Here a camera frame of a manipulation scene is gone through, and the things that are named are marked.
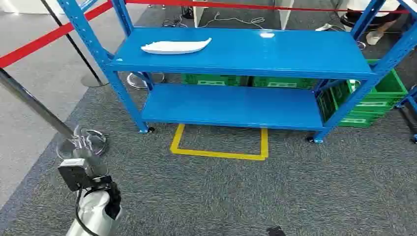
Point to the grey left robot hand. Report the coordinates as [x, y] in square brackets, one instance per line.
[88, 150]

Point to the white curved plastic panel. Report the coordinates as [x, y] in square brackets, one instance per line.
[176, 47]

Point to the grey stanchion with chrome base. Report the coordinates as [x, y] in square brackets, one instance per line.
[32, 102]

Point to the chrome stanchion base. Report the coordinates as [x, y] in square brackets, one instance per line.
[137, 85]

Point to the thin black stanchion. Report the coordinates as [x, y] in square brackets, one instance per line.
[71, 42]

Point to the red barrier belt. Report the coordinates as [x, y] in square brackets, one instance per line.
[228, 5]
[49, 37]

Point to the green plastic crate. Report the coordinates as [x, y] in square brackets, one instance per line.
[283, 82]
[387, 88]
[211, 79]
[358, 120]

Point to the blue metal shelf rack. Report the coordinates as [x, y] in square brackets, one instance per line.
[228, 52]

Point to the white table leg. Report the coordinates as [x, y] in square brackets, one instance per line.
[199, 13]
[286, 18]

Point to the person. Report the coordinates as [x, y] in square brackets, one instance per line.
[371, 5]

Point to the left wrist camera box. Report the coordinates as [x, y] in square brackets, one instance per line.
[75, 174]

